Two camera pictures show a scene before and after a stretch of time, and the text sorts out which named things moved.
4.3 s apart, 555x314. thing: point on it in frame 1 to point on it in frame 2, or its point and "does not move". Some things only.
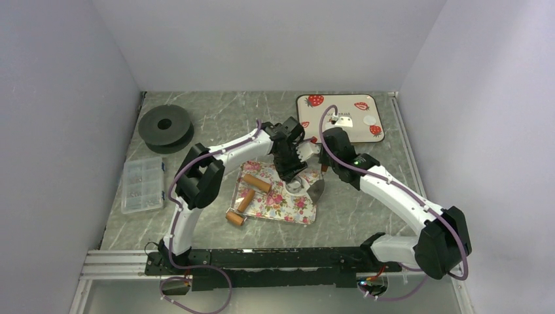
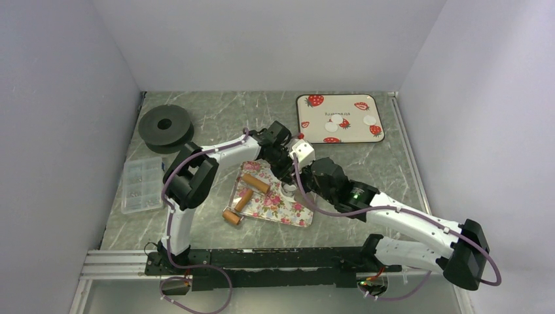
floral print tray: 271,201 does not move
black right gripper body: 324,158 to 309,184
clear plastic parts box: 142,188 does not move
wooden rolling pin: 237,216 does not move
